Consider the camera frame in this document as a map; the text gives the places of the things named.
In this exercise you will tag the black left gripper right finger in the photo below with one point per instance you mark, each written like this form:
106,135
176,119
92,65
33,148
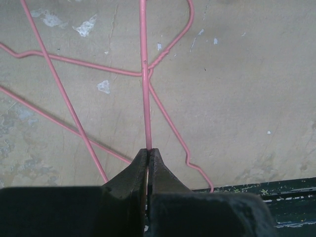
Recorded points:
176,211

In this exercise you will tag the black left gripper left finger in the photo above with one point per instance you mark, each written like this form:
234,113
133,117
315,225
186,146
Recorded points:
115,209

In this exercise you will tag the pink wire hanger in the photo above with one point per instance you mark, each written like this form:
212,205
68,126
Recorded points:
145,83
119,72

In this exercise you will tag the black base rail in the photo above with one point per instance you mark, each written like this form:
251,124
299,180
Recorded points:
292,203

